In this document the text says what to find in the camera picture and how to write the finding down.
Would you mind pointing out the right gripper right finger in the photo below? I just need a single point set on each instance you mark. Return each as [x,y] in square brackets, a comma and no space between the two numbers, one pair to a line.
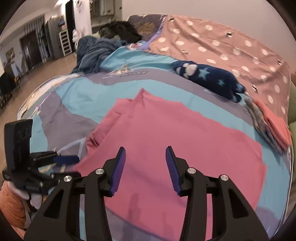
[232,216]

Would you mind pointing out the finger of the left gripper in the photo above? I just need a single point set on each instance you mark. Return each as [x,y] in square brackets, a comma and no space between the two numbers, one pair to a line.
[62,176]
[66,159]

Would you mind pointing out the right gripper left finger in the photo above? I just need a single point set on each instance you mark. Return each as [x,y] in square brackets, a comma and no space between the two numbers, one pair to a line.
[58,216]

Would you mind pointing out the pink cloth garment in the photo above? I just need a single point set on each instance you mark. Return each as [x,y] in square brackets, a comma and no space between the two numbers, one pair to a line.
[145,126]

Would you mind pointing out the orange sleeved left forearm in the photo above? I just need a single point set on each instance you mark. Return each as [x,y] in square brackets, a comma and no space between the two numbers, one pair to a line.
[16,219]

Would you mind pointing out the black clothing pile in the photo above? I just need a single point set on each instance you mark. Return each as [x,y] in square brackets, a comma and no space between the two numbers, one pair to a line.
[120,30]

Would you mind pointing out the left white gloved hand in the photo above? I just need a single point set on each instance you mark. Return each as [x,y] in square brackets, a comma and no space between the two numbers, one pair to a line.
[32,196]

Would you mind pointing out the blue purple patterned bedspread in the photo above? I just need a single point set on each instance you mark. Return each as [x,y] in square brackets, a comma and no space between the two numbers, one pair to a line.
[74,106]

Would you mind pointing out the coral folded garment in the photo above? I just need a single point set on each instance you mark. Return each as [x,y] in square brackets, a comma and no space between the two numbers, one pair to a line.
[276,125]

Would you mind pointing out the grey patterned folded garment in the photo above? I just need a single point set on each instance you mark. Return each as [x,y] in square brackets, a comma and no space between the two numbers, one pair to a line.
[261,125]

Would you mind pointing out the white shelf rack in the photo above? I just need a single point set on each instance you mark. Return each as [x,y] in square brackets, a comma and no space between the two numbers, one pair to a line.
[65,42]

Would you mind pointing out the blue crumpled blanket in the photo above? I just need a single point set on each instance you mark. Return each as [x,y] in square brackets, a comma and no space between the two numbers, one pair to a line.
[91,52]

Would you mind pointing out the green cushion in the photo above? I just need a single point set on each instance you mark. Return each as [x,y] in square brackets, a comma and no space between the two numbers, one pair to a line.
[292,104]

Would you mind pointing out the navy star patterned garment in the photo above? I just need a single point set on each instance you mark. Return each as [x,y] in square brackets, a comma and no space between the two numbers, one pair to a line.
[217,80]

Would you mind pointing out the pink polka dot sheet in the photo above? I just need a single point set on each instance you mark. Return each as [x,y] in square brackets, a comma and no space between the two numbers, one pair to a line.
[265,74]

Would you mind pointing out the purple printed pillow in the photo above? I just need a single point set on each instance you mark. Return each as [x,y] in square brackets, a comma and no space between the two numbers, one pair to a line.
[146,25]

